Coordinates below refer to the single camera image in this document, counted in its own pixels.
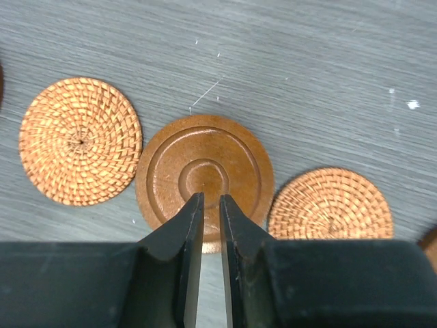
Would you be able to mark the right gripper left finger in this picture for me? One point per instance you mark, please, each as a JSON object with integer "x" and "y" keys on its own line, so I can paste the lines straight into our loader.
{"x": 164, "y": 288}

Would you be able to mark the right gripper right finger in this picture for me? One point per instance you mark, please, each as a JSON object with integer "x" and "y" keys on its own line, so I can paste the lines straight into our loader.
{"x": 253, "y": 286}

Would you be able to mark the dark wooden coaster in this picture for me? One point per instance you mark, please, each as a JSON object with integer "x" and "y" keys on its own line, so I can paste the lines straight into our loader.
{"x": 428, "y": 243}
{"x": 209, "y": 154}

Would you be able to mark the woven rattan coaster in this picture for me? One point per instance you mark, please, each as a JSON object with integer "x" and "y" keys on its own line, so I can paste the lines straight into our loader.
{"x": 330, "y": 203}
{"x": 80, "y": 141}

